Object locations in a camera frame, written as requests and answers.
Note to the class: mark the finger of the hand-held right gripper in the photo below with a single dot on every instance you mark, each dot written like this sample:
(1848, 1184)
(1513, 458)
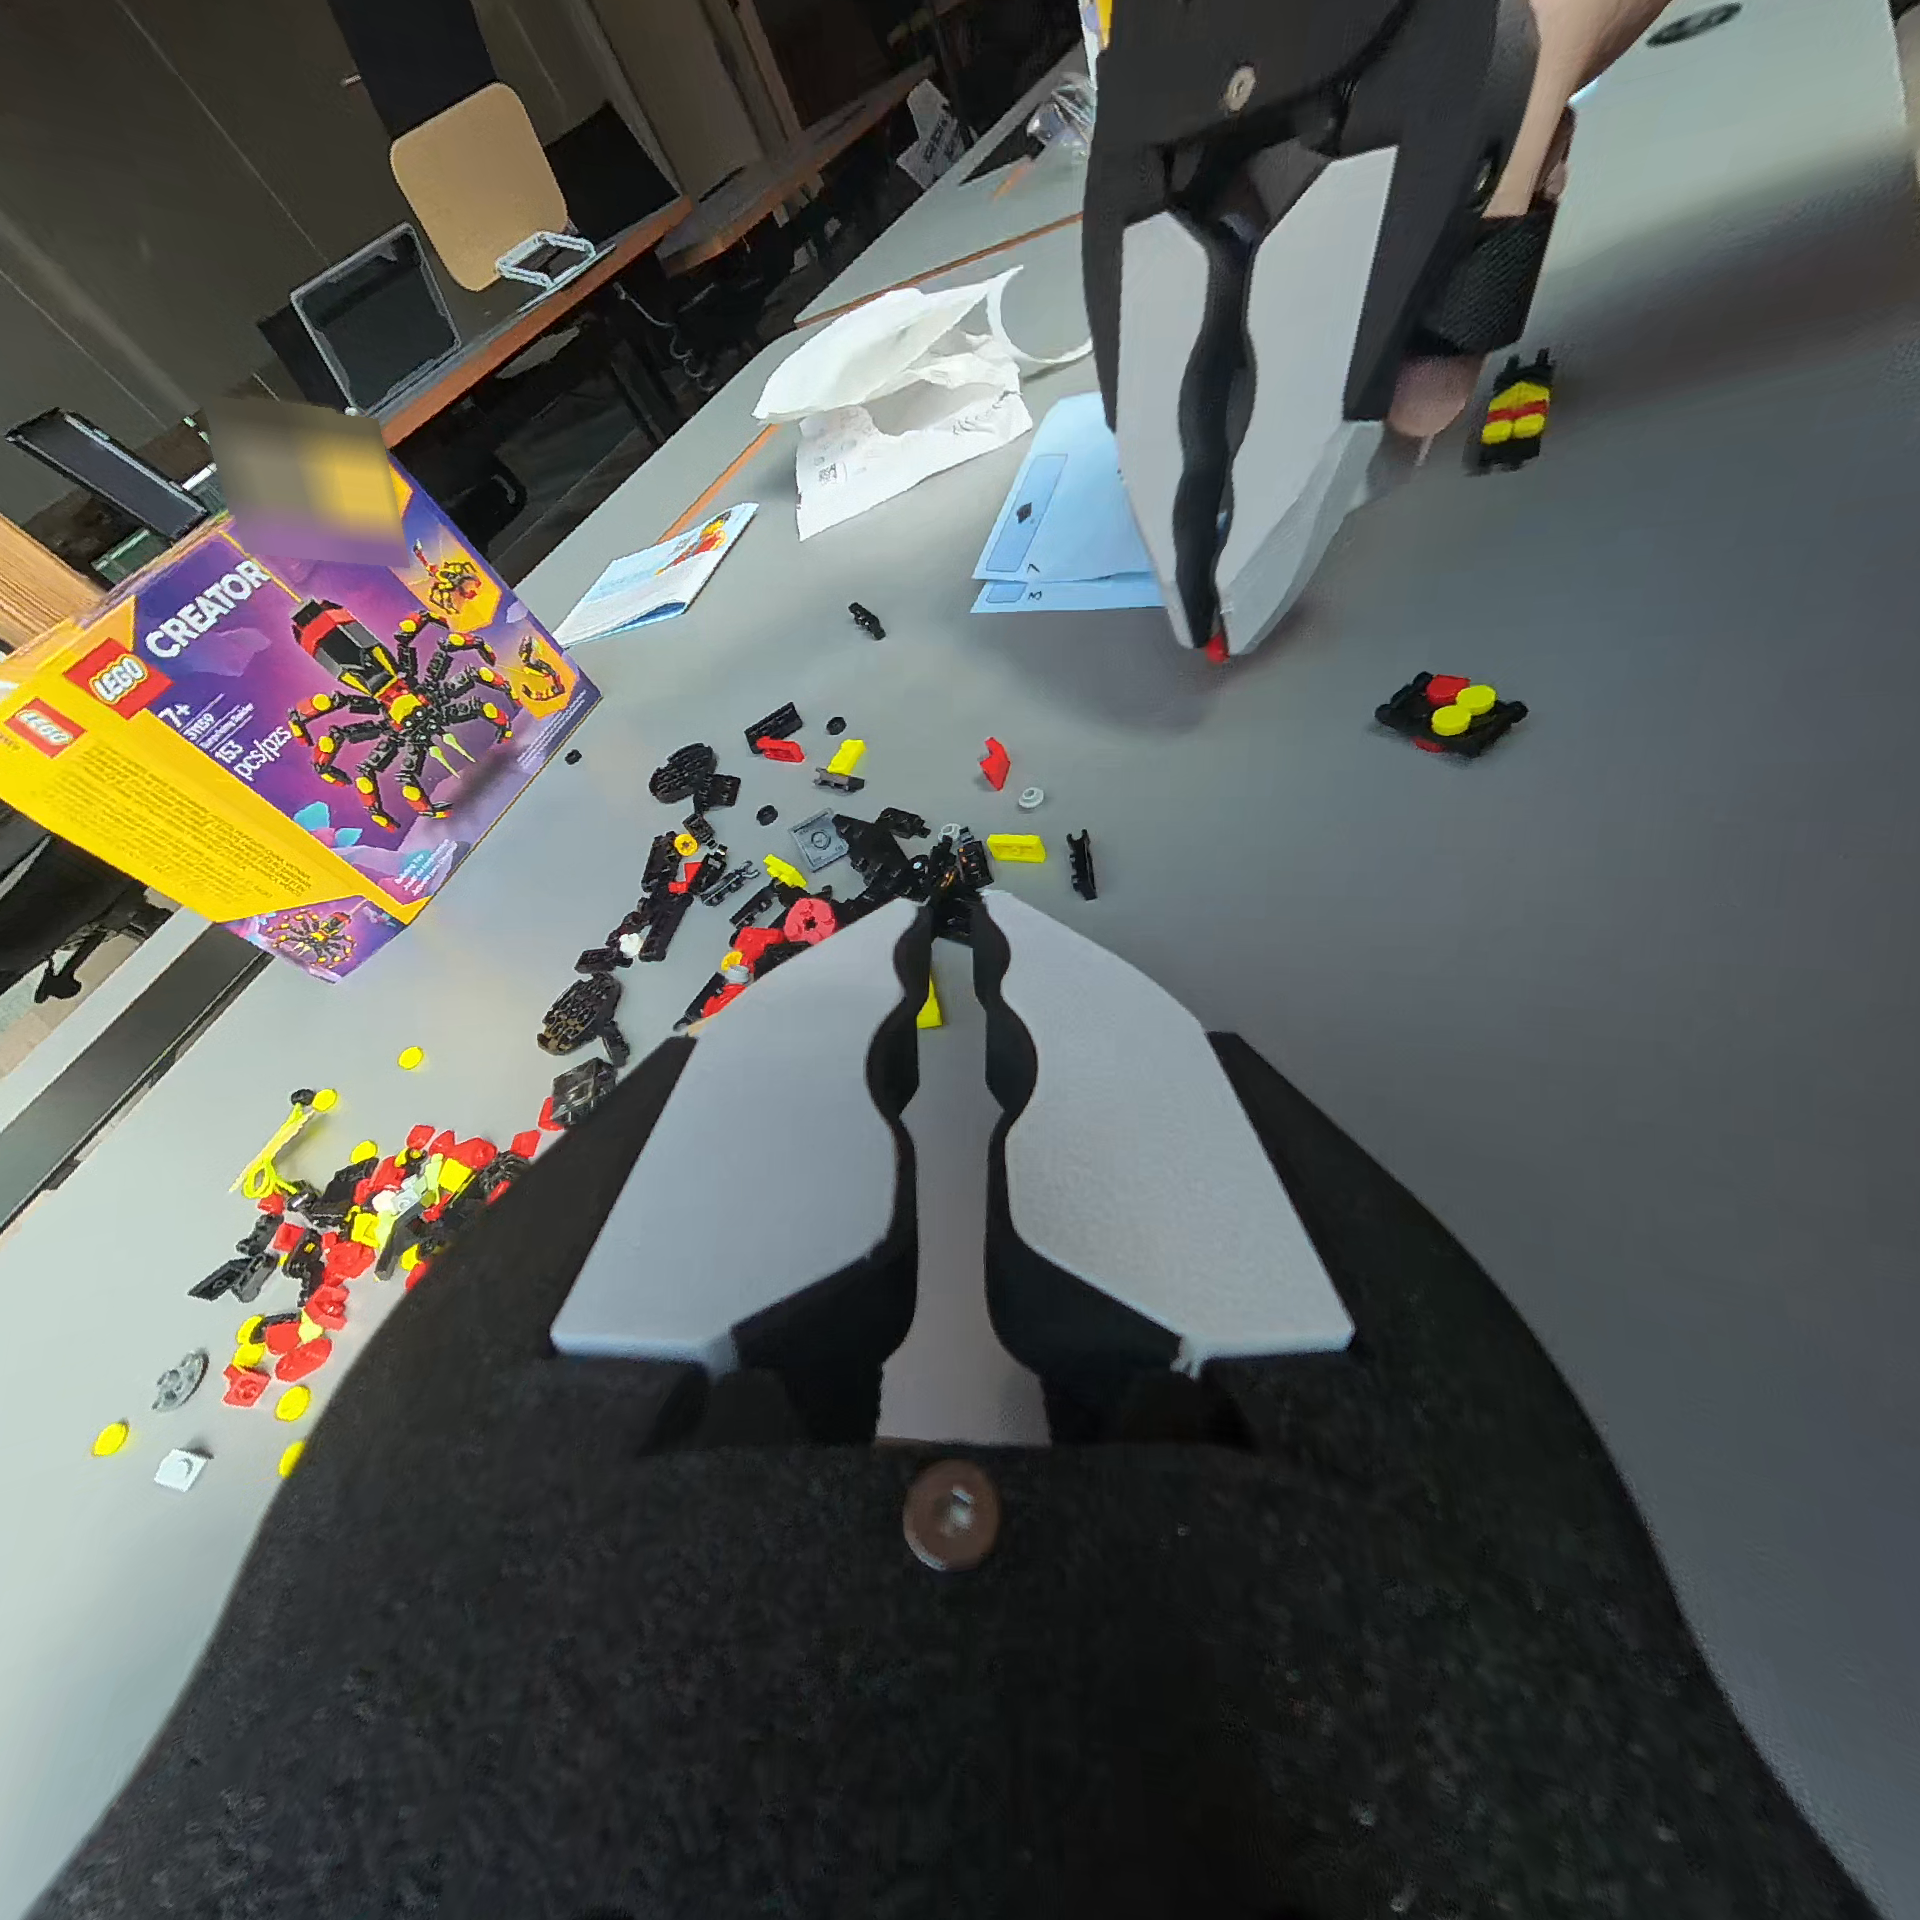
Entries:
(1319, 330)
(1157, 390)

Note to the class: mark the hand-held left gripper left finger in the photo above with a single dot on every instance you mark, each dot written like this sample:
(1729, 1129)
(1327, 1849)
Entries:
(750, 1184)

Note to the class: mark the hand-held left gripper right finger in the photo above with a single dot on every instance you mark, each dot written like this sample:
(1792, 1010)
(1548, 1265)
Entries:
(1156, 1201)

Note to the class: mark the pile of mostly black bricks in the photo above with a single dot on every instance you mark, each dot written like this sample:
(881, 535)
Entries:
(780, 915)

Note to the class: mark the black oval desk grommet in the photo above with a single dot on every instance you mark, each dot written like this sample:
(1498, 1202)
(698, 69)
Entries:
(1694, 23)

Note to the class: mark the person's right hand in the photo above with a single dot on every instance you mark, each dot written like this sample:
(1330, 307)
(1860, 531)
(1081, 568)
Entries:
(1575, 43)

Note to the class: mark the light blue instruction booklet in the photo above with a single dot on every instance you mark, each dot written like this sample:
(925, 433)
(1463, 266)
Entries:
(1050, 510)

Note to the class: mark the black assembly with striped top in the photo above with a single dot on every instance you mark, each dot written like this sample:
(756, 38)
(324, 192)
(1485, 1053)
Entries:
(1511, 411)

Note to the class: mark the torn white paper bag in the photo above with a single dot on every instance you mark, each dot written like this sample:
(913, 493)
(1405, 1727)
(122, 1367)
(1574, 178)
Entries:
(901, 359)

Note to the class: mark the red angled toy brick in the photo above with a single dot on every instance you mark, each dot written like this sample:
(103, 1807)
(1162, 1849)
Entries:
(992, 761)

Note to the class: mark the pile of red yellow bricks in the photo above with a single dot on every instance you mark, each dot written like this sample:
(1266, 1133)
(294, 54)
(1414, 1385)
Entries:
(345, 1230)

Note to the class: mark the black assembly with round studs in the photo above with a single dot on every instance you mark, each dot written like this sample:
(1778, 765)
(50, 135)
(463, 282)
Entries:
(1448, 715)

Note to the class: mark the white blue folded leaflet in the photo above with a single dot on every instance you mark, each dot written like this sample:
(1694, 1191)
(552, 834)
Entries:
(662, 579)

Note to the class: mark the wooden-edged table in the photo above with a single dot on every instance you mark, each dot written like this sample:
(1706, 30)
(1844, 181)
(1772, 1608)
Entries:
(600, 248)

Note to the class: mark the purple yellow toy brick box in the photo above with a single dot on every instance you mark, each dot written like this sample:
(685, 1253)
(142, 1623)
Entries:
(224, 750)

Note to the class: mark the beige chair back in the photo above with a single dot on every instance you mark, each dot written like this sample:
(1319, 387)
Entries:
(480, 181)

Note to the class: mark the clear plastic storage box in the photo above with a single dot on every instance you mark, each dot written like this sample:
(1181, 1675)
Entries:
(375, 317)

